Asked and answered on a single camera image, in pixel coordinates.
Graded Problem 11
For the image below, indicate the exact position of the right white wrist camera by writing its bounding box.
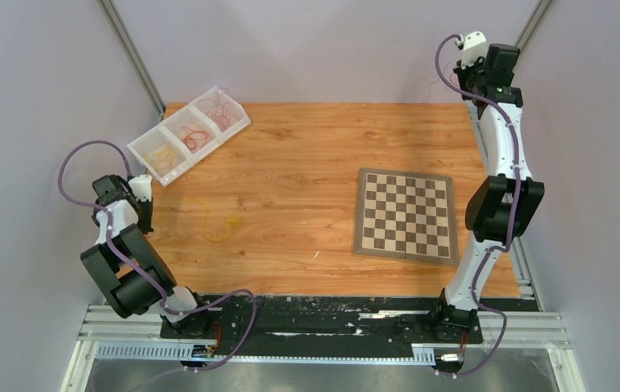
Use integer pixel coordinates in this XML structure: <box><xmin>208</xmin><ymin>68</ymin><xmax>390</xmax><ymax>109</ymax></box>
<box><xmin>455</xmin><ymin>30</ymin><xmax>488</xmax><ymax>69</ymax></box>

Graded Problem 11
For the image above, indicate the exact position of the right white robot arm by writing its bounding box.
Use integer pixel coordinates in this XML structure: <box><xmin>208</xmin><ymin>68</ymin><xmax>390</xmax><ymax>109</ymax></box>
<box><xmin>429</xmin><ymin>32</ymin><xmax>545</xmax><ymax>341</ymax></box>

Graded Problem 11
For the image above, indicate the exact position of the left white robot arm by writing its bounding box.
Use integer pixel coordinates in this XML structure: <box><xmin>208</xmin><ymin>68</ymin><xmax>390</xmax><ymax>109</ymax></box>
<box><xmin>80</xmin><ymin>175</ymin><xmax>213</xmax><ymax>339</ymax></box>

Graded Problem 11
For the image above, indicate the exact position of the yellow cable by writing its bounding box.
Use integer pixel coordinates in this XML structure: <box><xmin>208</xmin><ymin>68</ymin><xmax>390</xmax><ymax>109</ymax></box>
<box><xmin>182</xmin><ymin>197</ymin><xmax>243</xmax><ymax>243</ymax></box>
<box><xmin>147</xmin><ymin>145</ymin><xmax>180</xmax><ymax>169</ymax></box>

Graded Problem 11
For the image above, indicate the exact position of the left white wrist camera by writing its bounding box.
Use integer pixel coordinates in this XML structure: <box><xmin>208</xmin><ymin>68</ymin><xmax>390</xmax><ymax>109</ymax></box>
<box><xmin>127</xmin><ymin>174</ymin><xmax>153</xmax><ymax>203</ymax></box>

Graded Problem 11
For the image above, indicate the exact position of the purple thin cable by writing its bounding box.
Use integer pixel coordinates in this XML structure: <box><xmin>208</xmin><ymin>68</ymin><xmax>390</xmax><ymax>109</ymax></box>
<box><xmin>203</xmin><ymin>89</ymin><xmax>241</xmax><ymax>131</ymax></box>

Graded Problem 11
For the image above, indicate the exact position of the wooden chessboard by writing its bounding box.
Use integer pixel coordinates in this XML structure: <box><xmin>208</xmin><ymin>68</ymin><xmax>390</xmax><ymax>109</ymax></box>
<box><xmin>353</xmin><ymin>168</ymin><xmax>460</xmax><ymax>266</ymax></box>

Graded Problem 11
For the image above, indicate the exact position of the aluminium frame rail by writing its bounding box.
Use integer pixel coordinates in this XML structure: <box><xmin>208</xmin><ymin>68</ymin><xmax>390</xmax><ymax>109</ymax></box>
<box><xmin>74</xmin><ymin>305</ymin><xmax>573</xmax><ymax>364</ymax></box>

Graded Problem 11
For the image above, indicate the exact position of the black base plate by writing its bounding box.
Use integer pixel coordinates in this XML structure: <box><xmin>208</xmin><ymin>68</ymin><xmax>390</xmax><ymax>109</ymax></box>
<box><xmin>109</xmin><ymin>292</ymin><xmax>541</xmax><ymax>359</ymax></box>

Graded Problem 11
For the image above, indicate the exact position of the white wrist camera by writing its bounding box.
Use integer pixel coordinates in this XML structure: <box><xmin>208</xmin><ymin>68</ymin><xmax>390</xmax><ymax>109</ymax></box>
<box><xmin>127</xmin><ymin>174</ymin><xmax>153</xmax><ymax>203</ymax></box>
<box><xmin>455</xmin><ymin>30</ymin><xmax>488</xmax><ymax>69</ymax></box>

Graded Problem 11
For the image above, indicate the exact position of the white three-compartment tray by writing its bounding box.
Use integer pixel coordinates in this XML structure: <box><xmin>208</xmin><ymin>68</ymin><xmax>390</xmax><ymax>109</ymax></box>
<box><xmin>127</xmin><ymin>87</ymin><xmax>252</xmax><ymax>187</ymax></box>

